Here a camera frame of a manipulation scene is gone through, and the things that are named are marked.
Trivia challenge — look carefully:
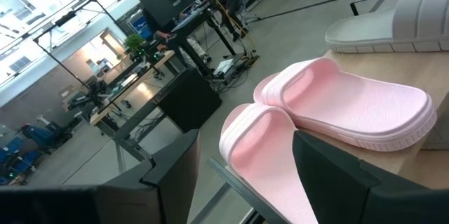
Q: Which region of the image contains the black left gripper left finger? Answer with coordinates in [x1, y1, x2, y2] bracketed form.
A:
[101, 129, 201, 224]

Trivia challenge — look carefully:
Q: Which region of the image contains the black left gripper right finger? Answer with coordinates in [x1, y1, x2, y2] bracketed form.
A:
[293, 131, 439, 224]

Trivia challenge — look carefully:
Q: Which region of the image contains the pink rubber slide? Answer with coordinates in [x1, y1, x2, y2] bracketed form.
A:
[253, 57, 438, 153]
[218, 103, 319, 224]

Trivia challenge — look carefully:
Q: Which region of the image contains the gray rubber slide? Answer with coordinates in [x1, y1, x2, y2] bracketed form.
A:
[324, 0, 449, 53]

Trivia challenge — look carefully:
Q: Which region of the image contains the black cabinet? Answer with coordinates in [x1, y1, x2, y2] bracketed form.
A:
[157, 67, 222, 133]

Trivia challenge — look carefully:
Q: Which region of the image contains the wooden background table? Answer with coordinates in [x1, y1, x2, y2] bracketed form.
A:
[89, 50, 176, 126]

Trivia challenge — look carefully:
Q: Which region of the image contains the white floor object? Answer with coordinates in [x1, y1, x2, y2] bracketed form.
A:
[213, 58, 235, 77]

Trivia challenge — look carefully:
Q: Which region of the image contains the green background plant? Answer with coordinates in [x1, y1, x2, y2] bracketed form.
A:
[123, 33, 147, 58]

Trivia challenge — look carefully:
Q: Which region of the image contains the black standing desk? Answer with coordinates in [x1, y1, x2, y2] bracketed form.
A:
[168, 4, 239, 77]

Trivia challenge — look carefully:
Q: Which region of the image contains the gray metal table frame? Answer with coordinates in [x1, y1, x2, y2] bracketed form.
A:
[112, 100, 168, 164]

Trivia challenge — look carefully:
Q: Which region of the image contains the yellow cable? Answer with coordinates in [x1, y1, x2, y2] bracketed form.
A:
[206, 0, 261, 69]

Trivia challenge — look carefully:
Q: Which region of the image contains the black camera stand frame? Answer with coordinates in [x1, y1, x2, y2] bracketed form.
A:
[33, 0, 123, 112]

